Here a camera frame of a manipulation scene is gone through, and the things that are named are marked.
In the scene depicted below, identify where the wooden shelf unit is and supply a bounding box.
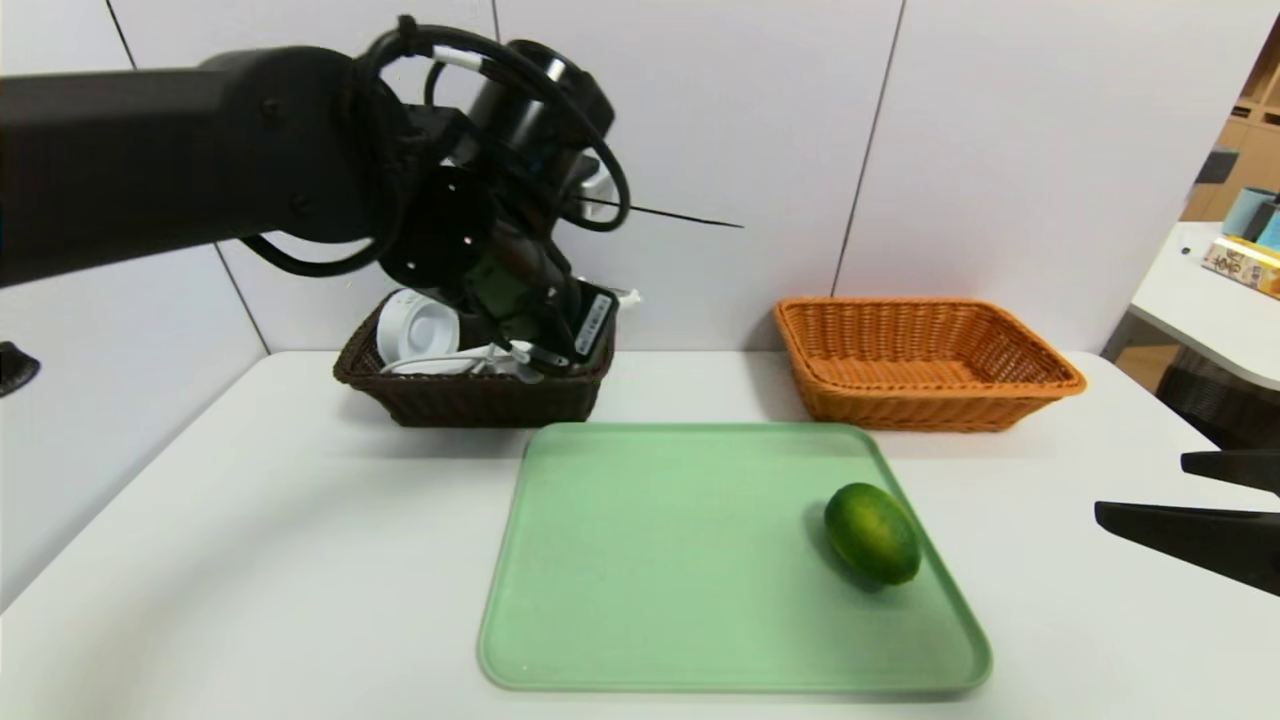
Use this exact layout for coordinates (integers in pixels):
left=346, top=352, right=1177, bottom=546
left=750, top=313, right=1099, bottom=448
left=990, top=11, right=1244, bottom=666
left=1180, top=20, right=1280, bottom=223

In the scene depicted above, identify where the white side table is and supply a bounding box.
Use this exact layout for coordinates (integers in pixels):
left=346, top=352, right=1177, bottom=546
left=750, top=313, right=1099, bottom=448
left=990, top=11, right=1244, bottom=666
left=1128, top=222, right=1280, bottom=391

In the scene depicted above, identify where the green lime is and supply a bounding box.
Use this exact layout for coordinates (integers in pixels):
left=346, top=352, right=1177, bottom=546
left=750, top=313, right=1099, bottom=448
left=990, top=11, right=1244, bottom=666
left=822, top=482, right=922, bottom=587

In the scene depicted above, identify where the black braided cable sleeve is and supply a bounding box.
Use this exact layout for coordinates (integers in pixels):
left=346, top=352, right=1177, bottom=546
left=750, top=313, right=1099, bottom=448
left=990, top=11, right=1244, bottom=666
left=0, top=342, right=41, bottom=396

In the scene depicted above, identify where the black left wrist cable loop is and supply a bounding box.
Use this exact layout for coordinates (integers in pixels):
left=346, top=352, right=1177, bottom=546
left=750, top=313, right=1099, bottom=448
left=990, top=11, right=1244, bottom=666
left=240, top=15, right=631, bottom=279

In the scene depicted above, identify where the orange wicker basket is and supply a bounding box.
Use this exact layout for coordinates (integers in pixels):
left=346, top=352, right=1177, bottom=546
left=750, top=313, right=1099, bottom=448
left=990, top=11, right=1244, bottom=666
left=775, top=296, right=1088, bottom=433

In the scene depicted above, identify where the dark brown wicker basket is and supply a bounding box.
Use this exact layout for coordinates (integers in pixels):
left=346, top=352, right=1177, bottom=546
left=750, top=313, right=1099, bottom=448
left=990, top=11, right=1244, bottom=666
left=333, top=290, right=616, bottom=429

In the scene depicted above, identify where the light green plastic tray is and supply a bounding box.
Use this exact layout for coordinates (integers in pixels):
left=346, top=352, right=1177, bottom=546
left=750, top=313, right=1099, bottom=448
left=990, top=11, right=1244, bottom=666
left=477, top=422, right=993, bottom=693

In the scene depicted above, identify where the yellow printed box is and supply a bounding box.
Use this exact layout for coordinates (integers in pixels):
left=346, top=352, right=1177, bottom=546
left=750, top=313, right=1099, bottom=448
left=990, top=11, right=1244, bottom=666
left=1200, top=236, right=1280, bottom=299

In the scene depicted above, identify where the grey blue cup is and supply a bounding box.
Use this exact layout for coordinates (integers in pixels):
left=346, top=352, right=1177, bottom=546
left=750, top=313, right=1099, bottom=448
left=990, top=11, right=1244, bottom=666
left=1222, top=186, right=1279, bottom=241

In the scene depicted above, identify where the thin black cable tie tail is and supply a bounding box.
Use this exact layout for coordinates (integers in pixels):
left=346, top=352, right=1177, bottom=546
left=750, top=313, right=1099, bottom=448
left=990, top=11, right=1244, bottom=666
left=580, top=198, right=744, bottom=229

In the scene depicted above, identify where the black chair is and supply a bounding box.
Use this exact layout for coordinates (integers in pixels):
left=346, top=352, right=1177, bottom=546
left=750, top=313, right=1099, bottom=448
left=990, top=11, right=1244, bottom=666
left=1160, top=348, right=1280, bottom=451

